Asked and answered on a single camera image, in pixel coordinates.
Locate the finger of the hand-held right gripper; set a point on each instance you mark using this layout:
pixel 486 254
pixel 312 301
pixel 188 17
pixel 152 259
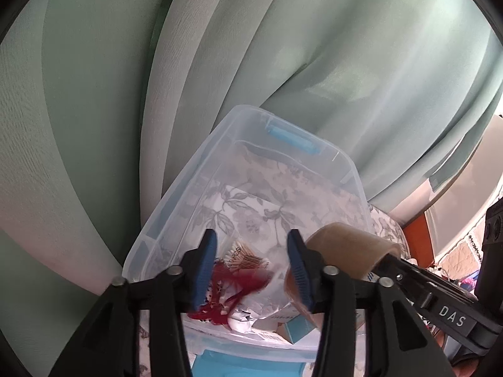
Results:
pixel 424 279

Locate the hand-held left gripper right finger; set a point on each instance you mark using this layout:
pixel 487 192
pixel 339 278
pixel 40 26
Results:
pixel 300 275

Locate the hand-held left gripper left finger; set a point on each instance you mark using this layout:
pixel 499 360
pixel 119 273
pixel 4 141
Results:
pixel 204 271

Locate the red hair accessory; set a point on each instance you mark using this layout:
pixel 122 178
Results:
pixel 232 282

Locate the cotton swab pack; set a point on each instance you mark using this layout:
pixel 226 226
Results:
pixel 243 259

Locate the small blue box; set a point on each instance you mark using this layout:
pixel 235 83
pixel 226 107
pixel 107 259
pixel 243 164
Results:
pixel 298 328

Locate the white labelled packet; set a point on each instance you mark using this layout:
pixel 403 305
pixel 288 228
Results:
pixel 271 322

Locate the brown tape roll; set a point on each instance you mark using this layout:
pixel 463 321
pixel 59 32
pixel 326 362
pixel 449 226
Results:
pixel 353 243

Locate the clear plastic storage box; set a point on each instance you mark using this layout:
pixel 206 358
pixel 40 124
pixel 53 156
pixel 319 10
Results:
pixel 196 188

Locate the orange wooden board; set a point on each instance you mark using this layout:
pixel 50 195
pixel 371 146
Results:
pixel 418 239

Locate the white appliance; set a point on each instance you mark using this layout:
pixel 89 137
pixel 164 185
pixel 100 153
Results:
pixel 463 188

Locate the green curtain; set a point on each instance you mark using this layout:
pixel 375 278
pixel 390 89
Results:
pixel 275 66

